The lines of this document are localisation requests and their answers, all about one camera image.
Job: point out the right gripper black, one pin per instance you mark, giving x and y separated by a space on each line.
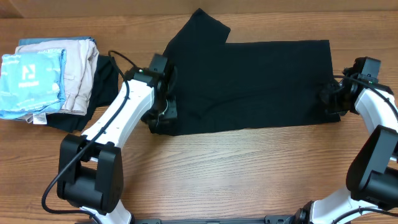
330 97

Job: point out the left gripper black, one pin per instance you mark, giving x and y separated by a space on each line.
172 107

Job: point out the black t-shirt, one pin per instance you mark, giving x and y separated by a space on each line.
222 86

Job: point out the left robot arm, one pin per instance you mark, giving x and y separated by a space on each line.
90 171

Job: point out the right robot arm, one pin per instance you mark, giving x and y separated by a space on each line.
371 185

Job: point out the black folded garment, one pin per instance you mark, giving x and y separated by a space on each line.
105 90

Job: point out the beige folded garment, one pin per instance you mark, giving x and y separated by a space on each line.
79 71

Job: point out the light blue folded printed shirt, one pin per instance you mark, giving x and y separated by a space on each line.
32 83

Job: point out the blue folded garment at bottom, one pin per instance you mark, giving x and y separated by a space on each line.
39 40

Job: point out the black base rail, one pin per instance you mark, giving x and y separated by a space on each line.
268 219

